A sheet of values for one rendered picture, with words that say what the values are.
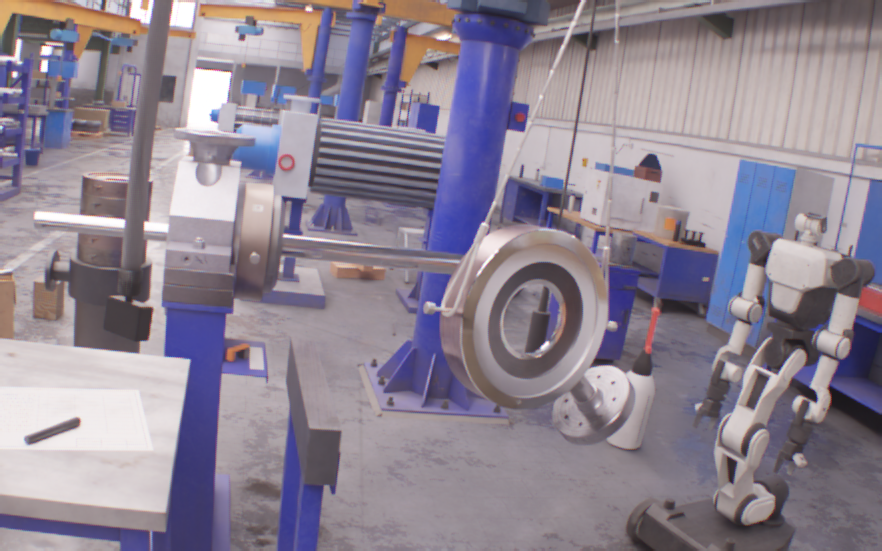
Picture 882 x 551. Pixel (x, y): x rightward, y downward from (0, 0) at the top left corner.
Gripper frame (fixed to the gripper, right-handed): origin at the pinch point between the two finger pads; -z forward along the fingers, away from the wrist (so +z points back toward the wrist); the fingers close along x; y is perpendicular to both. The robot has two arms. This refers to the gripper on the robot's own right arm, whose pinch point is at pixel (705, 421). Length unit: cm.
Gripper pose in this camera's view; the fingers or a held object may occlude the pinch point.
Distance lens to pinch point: 315.0
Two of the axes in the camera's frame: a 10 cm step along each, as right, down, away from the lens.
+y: 4.5, 2.7, -8.5
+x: -8.3, -2.3, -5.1
